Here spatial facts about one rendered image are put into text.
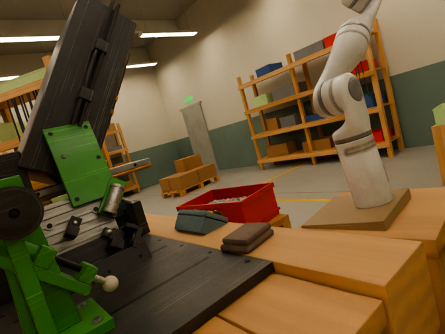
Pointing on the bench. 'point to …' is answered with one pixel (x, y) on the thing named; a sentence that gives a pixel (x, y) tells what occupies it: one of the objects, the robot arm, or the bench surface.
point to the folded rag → (247, 237)
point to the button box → (198, 221)
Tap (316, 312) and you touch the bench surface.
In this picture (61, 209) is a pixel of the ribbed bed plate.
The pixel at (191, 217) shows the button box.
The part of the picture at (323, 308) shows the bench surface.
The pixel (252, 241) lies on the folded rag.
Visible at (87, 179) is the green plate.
